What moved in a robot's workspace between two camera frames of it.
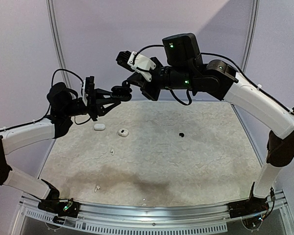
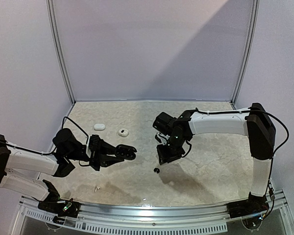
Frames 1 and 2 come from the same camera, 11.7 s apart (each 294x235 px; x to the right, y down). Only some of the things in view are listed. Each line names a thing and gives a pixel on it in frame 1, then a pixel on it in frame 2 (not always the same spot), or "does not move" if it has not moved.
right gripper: x=149 y=87 to x=167 y=152
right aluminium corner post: x=255 y=13 does not move
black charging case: x=121 y=93 to x=126 y=152
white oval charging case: x=99 y=126 does not move
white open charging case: x=123 y=132 does not move
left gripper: x=93 y=107 to x=104 y=161
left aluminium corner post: x=58 y=44 does not move
